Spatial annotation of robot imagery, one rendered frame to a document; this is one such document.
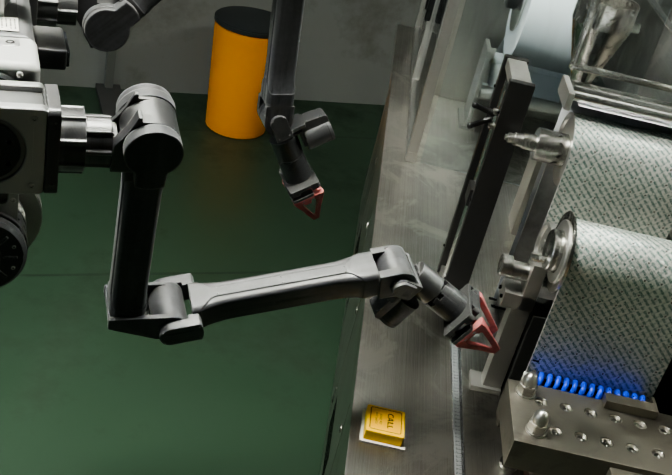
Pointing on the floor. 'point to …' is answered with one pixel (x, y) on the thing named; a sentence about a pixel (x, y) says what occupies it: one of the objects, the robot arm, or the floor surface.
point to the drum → (237, 71)
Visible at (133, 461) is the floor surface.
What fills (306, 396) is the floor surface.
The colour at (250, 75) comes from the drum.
